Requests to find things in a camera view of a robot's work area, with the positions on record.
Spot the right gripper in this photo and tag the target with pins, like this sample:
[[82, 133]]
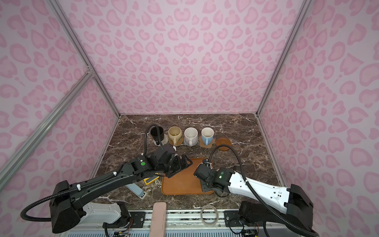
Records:
[[203, 188]]

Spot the grey woven round coaster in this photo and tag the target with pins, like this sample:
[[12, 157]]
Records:
[[190, 142]]

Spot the beige speckled round coaster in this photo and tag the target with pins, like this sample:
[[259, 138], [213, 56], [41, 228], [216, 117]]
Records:
[[163, 141]]

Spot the black mug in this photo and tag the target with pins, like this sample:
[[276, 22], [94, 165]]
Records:
[[157, 134]]

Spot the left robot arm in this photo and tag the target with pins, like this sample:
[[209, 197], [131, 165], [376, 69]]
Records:
[[67, 204]]

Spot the left aluminium frame strut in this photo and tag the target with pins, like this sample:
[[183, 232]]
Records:
[[20, 156]]

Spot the grey blue stapler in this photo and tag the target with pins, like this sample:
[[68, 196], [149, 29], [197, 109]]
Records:
[[136, 190]]

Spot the cream beige mug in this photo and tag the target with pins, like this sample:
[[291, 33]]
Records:
[[175, 133]]

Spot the cork flower-shaped coaster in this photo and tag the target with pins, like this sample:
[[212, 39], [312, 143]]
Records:
[[203, 145]]

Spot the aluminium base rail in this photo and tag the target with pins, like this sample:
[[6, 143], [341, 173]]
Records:
[[179, 223]]

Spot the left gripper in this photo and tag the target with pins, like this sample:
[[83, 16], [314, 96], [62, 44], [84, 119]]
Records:
[[180, 166]]

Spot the yellow calculator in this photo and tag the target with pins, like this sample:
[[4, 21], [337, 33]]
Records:
[[150, 180]]

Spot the woven rattan round coaster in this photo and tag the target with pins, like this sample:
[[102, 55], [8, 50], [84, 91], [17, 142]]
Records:
[[178, 142]]

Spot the brown round wooden coaster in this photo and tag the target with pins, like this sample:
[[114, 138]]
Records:
[[225, 142]]

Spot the white mug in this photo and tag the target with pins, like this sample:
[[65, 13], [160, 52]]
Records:
[[190, 133]]

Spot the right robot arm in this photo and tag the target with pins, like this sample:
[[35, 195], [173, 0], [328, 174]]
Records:
[[289, 206]]

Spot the pink rectangular bar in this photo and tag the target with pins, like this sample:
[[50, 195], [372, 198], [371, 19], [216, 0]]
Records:
[[158, 220]]

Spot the orange brown tray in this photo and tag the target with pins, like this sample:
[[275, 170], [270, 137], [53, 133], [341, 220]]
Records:
[[184, 183]]

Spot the light blue mug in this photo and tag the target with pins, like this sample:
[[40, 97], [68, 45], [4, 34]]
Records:
[[207, 135]]

